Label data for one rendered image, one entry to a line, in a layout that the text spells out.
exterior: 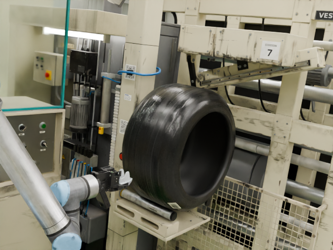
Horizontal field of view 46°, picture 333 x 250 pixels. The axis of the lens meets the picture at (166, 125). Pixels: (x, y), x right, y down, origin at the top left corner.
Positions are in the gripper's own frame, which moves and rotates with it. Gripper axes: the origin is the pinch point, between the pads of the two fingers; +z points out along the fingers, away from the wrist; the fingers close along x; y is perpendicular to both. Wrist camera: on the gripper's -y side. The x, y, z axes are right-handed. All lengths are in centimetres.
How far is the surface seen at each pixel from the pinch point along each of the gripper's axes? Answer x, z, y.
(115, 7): 85, 60, 76
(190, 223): -6, 41, -29
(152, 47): 28, 37, 55
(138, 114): 9.9, 12.2, 25.6
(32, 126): 69, -4, 8
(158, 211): -0.8, 21.3, -19.4
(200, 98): -10.0, 29.4, 35.8
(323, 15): -37, 86, 80
